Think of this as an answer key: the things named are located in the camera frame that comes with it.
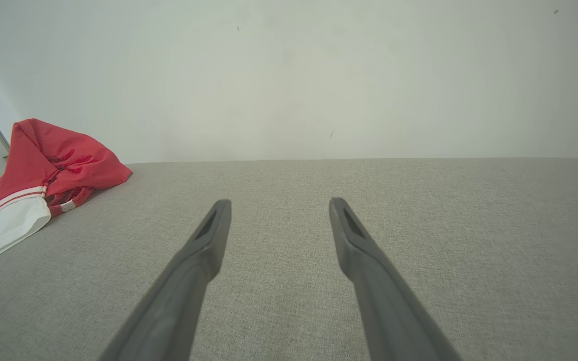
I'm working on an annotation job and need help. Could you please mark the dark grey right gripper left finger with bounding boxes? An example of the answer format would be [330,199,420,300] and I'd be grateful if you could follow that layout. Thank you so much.
[98,199,232,361]

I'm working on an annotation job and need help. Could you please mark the red white-striped shorts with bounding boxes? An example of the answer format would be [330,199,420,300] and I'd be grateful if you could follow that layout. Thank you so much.
[46,165,95,217]

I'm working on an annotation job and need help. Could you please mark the red white basketball jersey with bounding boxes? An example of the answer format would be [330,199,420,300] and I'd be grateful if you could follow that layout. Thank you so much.
[0,118,133,274]

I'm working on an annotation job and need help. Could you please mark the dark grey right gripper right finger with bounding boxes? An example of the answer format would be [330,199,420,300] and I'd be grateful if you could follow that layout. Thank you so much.
[329,197,463,361]

